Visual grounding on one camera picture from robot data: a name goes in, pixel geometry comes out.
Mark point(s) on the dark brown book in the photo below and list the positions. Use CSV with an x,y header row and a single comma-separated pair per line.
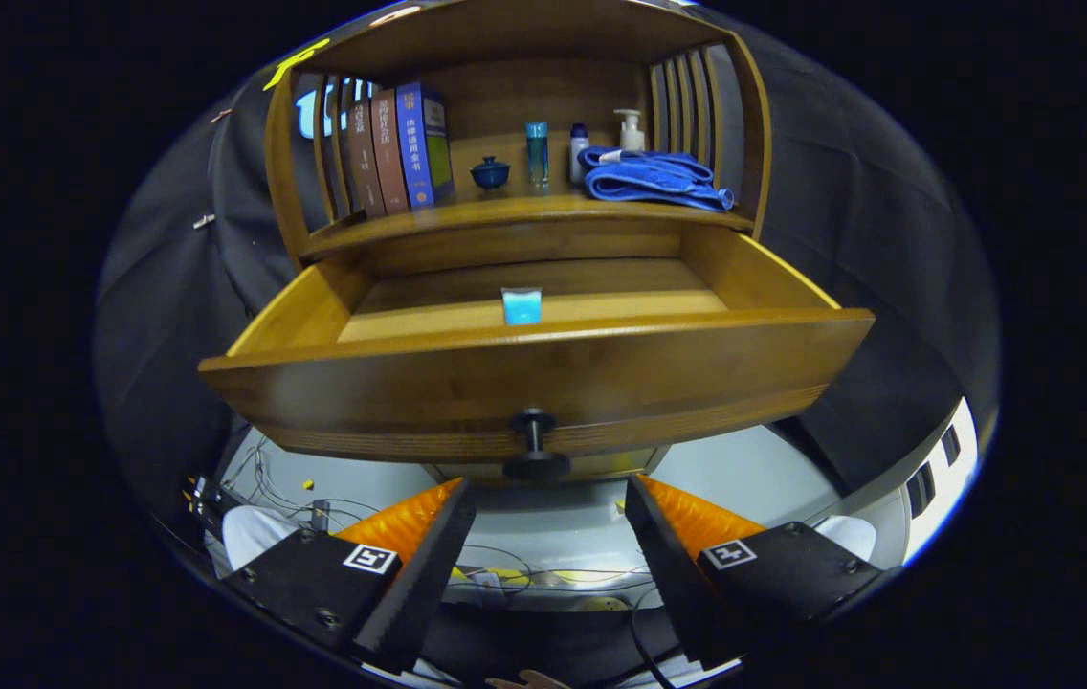
x,y
366,163

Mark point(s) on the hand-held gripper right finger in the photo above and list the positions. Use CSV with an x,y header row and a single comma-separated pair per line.
x,y
673,574

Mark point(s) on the blue book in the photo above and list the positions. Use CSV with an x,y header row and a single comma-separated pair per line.
x,y
414,144

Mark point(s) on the wooden drawer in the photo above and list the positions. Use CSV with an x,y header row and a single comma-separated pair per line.
x,y
505,383

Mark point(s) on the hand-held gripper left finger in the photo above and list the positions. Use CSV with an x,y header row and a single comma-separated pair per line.
x,y
424,584

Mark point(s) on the white bottle purple cap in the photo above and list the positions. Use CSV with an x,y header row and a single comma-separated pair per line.
x,y
579,158

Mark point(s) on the white slotted panel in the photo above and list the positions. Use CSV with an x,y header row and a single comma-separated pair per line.
x,y
936,498

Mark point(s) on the reddish brown book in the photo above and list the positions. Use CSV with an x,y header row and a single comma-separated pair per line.
x,y
390,153

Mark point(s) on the black backdrop cloth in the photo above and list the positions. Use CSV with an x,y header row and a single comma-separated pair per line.
x,y
161,335

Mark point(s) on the wooden countertop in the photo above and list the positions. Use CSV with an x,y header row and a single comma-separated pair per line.
x,y
505,206

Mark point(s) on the blue lidded teacup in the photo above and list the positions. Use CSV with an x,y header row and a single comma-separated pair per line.
x,y
490,174

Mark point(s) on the teal glass bottle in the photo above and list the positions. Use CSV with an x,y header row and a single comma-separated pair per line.
x,y
537,153

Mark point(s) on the white shoe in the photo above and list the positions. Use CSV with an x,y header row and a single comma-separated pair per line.
x,y
850,536
256,536

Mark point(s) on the white pump bottle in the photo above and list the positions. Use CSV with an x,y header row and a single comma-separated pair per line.
x,y
631,136

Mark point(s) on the folded blue towel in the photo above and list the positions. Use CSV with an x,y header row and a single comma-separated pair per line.
x,y
649,182

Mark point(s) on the light blue tube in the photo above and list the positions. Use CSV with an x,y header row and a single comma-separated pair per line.
x,y
521,308

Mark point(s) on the silver backdrop clip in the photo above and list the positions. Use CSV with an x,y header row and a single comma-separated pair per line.
x,y
204,222

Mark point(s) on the wooden cabinet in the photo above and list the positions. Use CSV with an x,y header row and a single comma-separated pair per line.
x,y
543,86

